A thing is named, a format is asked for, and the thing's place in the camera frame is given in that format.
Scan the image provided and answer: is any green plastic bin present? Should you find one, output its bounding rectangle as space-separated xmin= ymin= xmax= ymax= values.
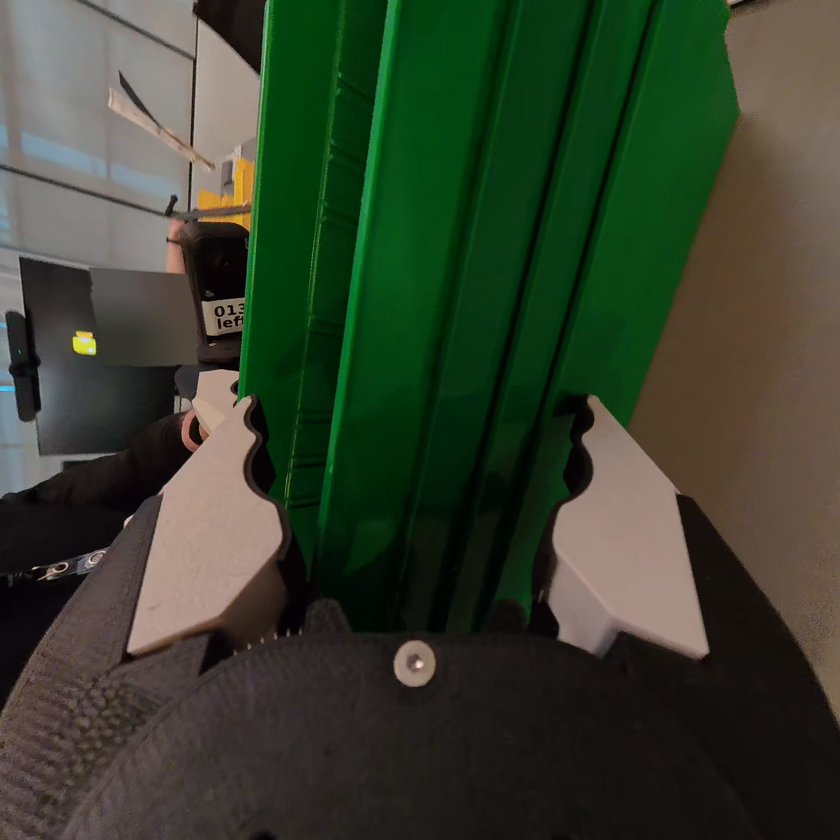
xmin=238 ymin=0 xmax=742 ymax=636

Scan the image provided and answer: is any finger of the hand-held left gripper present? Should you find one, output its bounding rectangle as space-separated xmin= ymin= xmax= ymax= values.
xmin=190 ymin=369 xmax=242 ymax=435

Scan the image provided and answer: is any yellow object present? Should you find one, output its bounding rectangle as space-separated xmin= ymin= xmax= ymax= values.
xmin=197 ymin=156 xmax=257 ymax=221

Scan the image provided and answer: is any person's black clothing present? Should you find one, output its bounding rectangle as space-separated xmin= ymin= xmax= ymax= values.
xmin=0 ymin=499 xmax=158 ymax=716

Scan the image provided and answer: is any person's left forearm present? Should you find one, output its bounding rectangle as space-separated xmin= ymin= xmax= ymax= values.
xmin=0 ymin=413 xmax=193 ymax=526

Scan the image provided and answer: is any black computer monitor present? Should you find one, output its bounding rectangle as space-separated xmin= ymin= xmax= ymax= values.
xmin=18 ymin=256 xmax=201 ymax=458

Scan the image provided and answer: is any metal lanyard clip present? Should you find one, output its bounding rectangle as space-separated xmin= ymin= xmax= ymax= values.
xmin=29 ymin=550 xmax=109 ymax=584

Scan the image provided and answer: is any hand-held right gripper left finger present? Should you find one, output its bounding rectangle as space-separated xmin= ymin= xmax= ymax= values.
xmin=125 ymin=394 xmax=308 ymax=657

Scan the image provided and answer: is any black device with blue light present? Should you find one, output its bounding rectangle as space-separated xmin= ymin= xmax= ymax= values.
xmin=5 ymin=311 xmax=42 ymax=422

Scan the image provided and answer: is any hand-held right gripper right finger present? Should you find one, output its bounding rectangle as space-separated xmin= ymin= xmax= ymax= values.
xmin=532 ymin=392 xmax=711 ymax=660

